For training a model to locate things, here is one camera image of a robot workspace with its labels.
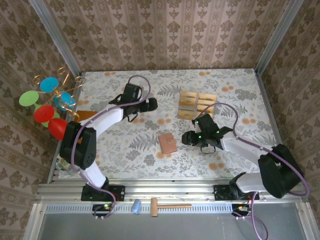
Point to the small brown wooden box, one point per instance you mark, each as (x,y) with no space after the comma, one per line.
(167,144)

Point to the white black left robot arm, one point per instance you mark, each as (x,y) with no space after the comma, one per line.
(110,117)

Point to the floral table mat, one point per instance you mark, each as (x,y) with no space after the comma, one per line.
(175,162)

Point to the brown wooden board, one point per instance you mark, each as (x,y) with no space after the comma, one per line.
(86,115)

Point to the controller circuit board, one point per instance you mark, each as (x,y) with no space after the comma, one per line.
(100,207)
(238,208)

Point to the wooden mallet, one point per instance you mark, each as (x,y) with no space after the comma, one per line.
(154,207)

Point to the red plastic wine glass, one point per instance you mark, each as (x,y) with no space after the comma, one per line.
(58,128)

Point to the blue plastic wine glass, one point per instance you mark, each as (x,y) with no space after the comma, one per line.
(49,84)

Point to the blue grey small device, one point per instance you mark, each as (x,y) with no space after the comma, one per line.
(136,207)

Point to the floral cloth piece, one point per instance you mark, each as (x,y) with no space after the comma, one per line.
(63,166)

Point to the green plastic wine glass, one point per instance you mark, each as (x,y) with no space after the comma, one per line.
(28,98)

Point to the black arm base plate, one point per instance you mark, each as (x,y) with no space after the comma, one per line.
(221,192)
(117,193)

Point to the aluminium front rail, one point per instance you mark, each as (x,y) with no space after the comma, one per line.
(170,190)

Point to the aluminium table side rail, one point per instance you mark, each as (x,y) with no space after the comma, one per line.
(65,127)
(275,125)

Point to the aluminium frame post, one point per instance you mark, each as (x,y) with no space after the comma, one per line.
(57,37)
(277,37)

